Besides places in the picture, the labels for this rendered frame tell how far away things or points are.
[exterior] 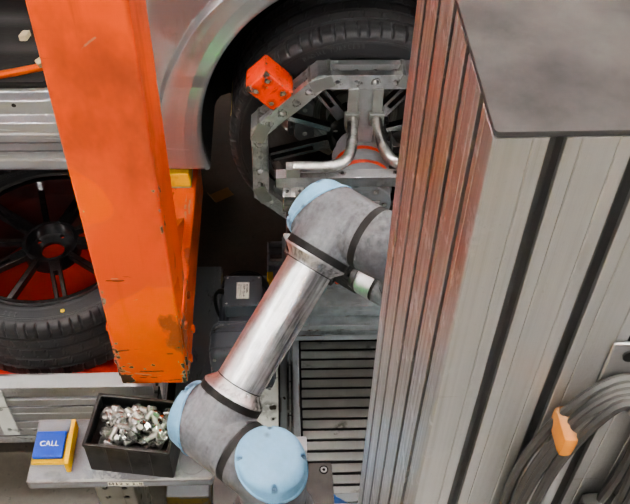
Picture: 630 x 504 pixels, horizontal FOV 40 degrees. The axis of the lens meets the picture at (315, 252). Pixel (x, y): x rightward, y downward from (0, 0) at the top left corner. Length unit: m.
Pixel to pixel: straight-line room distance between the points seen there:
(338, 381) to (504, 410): 2.08
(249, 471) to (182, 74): 1.06
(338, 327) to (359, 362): 0.13
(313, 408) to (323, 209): 1.33
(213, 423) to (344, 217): 0.41
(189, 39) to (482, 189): 1.66
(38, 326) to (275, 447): 1.07
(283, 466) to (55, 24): 0.79
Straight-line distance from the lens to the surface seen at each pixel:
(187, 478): 2.12
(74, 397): 2.42
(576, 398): 0.64
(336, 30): 2.08
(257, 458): 1.45
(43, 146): 2.35
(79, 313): 2.37
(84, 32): 1.48
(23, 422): 2.55
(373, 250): 1.42
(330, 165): 1.95
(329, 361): 2.76
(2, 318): 2.42
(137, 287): 1.89
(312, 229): 1.46
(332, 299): 2.70
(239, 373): 1.49
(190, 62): 2.13
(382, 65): 2.07
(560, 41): 0.52
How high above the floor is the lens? 2.31
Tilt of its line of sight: 47 degrees down
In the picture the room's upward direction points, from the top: 2 degrees clockwise
